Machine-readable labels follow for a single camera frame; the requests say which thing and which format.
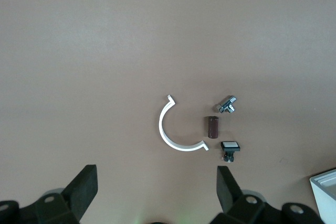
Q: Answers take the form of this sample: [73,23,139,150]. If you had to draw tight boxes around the white drawer cabinet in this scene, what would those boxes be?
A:
[309,168,336,224]

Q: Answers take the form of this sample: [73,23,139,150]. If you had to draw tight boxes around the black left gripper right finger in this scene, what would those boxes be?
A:
[212,165,321,224]

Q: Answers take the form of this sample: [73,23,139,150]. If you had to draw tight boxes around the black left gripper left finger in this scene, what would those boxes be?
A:
[0,164,99,224]

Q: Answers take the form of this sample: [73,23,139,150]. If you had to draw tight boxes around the chrome metal fitting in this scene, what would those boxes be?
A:
[213,95,237,114]

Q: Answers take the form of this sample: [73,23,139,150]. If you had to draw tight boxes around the dark brown cylinder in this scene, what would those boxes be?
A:
[204,115,220,140]

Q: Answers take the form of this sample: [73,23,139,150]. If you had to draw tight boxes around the white semicircular pipe clamp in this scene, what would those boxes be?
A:
[159,94,210,152]

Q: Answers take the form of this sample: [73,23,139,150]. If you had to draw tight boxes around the white square push button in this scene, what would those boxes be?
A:
[219,141,241,163]

